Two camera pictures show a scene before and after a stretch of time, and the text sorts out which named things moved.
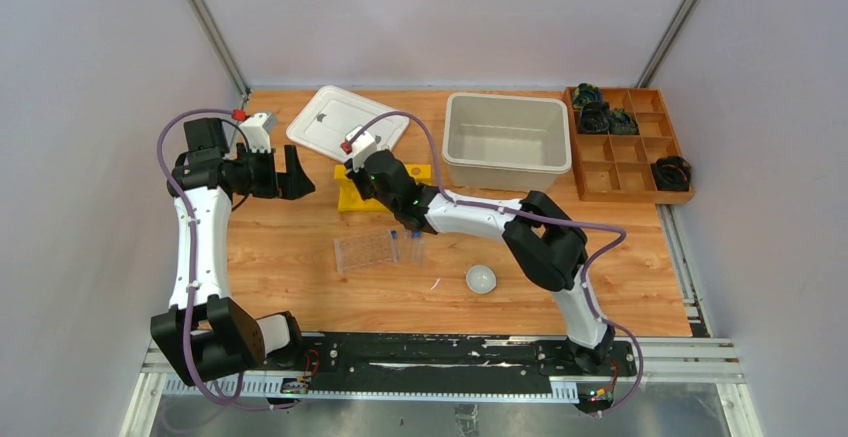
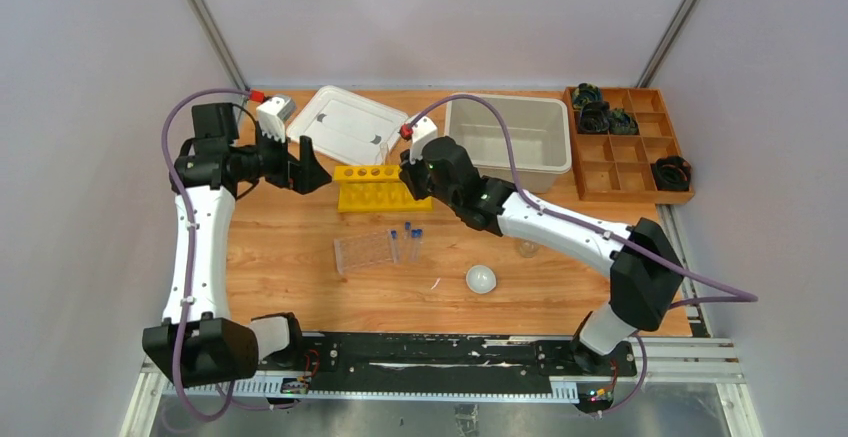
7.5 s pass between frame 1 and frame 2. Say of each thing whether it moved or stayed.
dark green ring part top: stayed
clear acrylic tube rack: stayed
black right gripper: moved
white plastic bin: stayed
